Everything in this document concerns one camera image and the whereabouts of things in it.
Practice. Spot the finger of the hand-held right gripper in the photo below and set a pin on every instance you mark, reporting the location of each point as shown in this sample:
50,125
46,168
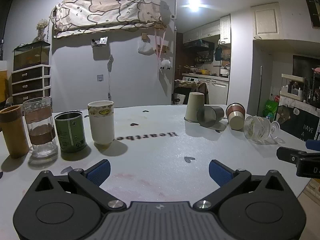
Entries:
313,145
287,153

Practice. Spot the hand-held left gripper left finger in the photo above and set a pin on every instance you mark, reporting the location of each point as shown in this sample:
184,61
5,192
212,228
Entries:
99,172

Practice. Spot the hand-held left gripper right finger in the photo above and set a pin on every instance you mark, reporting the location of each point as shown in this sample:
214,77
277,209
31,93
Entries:
219,173

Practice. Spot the ribbed glass goblet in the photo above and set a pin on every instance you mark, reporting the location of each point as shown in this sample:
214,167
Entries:
258,128

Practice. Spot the white cup with patterned band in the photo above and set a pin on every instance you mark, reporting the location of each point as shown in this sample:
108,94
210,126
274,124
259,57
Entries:
101,123

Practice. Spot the brown and white cup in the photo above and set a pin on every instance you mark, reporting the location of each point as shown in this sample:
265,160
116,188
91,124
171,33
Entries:
235,117

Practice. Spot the dark grey metal cup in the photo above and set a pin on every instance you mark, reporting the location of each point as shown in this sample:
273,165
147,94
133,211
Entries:
209,115

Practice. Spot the beige cup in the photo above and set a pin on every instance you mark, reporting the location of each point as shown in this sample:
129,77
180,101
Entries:
193,106

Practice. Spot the brown bamboo cup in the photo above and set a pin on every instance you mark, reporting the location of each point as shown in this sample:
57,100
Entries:
13,132

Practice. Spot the dark printed cloth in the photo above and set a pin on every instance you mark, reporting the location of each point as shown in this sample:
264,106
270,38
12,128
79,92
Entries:
300,125

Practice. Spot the green bag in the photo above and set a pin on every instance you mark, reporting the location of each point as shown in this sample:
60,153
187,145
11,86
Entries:
271,108

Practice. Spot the green tin can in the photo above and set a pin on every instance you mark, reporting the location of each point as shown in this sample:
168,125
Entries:
70,133

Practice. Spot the white storage shelf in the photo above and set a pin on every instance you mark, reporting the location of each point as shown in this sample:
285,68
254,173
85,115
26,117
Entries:
292,88

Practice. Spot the glass tumbler with brown bands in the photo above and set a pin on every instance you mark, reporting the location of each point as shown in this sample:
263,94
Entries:
40,127

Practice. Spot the white kitchen appliance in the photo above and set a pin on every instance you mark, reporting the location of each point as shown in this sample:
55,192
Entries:
217,91

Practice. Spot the brown jacket on chair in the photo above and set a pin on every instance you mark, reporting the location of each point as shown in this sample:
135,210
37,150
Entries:
200,88

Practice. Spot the white drawer unit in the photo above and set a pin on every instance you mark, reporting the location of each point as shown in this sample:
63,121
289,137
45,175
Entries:
30,83

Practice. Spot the white plush toy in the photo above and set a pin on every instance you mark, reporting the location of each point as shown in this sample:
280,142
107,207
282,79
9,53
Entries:
165,64

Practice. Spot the yellow cardboard box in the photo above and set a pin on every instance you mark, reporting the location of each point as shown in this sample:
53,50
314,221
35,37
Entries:
5,85

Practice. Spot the white hanging bag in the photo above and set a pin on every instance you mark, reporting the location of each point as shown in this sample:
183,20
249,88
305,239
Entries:
145,48

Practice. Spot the white cabinet door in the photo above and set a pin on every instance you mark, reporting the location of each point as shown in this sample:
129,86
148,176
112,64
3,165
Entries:
266,20

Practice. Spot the glass fish tank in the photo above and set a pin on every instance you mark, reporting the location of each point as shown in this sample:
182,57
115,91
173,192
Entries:
31,55

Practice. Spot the pink ribbon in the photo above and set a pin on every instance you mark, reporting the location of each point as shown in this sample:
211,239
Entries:
157,45

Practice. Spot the dried flower bunch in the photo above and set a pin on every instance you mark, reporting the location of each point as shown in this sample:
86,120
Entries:
42,28

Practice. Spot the printed blanket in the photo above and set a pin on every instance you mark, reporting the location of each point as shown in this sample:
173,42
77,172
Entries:
105,12

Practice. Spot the ceiling light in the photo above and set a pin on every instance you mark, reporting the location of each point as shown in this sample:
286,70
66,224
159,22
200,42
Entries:
194,5

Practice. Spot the small wall hook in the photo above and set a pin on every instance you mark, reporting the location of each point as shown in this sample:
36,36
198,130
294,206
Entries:
99,77

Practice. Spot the metal wall bracket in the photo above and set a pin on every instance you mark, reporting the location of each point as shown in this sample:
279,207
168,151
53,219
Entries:
100,42

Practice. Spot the white kitchen wall cabinets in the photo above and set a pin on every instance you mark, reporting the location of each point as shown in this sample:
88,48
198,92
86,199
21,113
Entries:
207,28

